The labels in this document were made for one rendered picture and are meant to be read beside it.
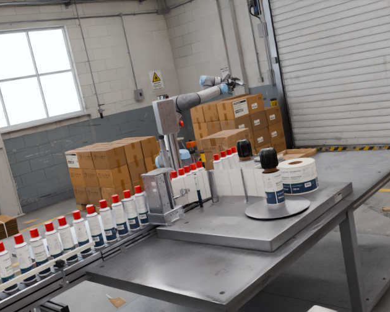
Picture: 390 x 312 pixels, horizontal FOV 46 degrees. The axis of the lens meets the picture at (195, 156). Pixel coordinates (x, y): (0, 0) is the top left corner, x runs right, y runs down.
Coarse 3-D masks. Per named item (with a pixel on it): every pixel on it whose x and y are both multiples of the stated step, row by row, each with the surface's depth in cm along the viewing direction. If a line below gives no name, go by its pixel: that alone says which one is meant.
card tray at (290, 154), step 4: (280, 152) 358; (284, 152) 362; (288, 152) 362; (292, 152) 360; (296, 152) 358; (300, 152) 355; (304, 152) 353; (308, 152) 338; (312, 152) 342; (284, 156) 358; (288, 156) 354; (292, 156) 352; (296, 156) 349; (300, 156) 329; (304, 156) 333; (308, 156) 338
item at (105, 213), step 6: (102, 204) 217; (102, 210) 217; (108, 210) 218; (102, 216) 217; (108, 216) 217; (102, 222) 218; (108, 222) 218; (108, 228) 218; (114, 228) 220; (108, 234) 218; (114, 234) 219; (108, 240) 219; (114, 240) 219
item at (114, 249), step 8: (280, 160) 324; (208, 200) 267; (192, 208) 256; (144, 232) 231; (152, 232) 235; (128, 240) 222; (136, 240) 226; (112, 248) 215; (104, 256) 212; (112, 256) 215
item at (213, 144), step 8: (248, 128) 343; (208, 136) 341; (216, 136) 332; (224, 136) 324; (232, 136) 327; (240, 136) 334; (248, 136) 342; (208, 144) 332; (216, 144) 328; (224, 144) 323; (232, 144) 326; (208, 152) 334; (216, 152) 330; (208, 160) 336; (208, 168) 338
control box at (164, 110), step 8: (152, 104) 267; (160, 104) 252; (168, 104) 253; (160, 112) 253; (168, 112) 254; (160, 120) 253; (168, 120) 254; (176, 120) 256; (160, 128) 258; (168, 128) 255; (176, 128) 256
